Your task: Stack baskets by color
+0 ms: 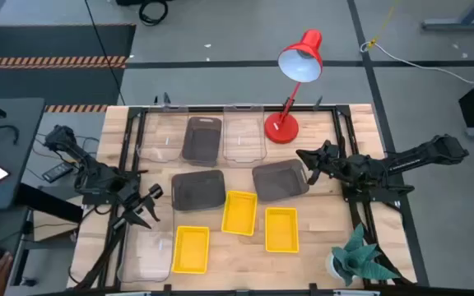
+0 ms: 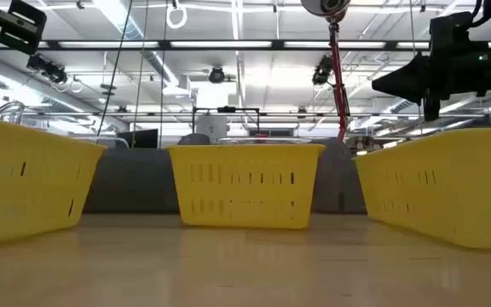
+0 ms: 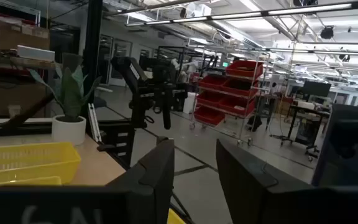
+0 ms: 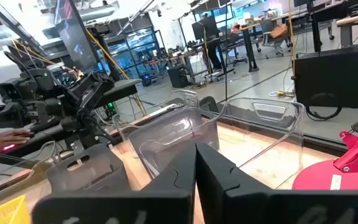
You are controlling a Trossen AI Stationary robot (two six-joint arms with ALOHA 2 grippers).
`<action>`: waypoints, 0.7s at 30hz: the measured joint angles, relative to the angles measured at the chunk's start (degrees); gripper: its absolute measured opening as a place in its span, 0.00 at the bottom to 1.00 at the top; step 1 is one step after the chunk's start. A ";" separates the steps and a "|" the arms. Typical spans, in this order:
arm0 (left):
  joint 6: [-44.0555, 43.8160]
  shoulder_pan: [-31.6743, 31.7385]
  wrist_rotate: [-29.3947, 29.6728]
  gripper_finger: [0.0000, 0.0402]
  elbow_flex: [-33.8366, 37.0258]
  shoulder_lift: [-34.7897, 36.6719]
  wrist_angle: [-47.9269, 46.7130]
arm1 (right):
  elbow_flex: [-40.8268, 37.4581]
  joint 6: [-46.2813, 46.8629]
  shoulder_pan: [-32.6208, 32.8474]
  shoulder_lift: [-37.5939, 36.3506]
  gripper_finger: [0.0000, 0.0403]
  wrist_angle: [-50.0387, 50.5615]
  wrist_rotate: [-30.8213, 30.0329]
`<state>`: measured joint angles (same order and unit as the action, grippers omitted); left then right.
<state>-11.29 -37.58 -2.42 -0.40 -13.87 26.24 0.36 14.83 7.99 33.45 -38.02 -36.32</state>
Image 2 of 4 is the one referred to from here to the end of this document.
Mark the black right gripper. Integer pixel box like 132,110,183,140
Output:
372,44,491,123

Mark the yellow slotted plastic basket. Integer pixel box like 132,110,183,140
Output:
351,127,491,251
0,113,108,248
166,143,326,230

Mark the brownish grey plastic bin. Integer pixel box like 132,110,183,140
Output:
311,138,368,215

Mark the dark grey plastic bin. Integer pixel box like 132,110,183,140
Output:
82,147,183,215

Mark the red desk lamp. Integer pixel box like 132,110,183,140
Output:
299,0,352,144

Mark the black ceiling spotlight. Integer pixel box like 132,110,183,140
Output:
208,65,227,84
26,53,68,85
311,54,334,86

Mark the black overhead crossbar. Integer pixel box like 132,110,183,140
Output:
0,39,491,52

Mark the black computer monitor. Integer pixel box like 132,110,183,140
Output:
116,128,159,149

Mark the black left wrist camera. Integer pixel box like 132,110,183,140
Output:
0,0,49,56

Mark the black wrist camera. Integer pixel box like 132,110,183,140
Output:
0,0,49,56
429,11,476,53

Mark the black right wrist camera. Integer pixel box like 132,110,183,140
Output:
429,11,476,53

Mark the black hanging cable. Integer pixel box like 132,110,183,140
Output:
95,0,135,137

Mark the white hanging cable loop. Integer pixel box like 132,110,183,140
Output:
165,0,188,30

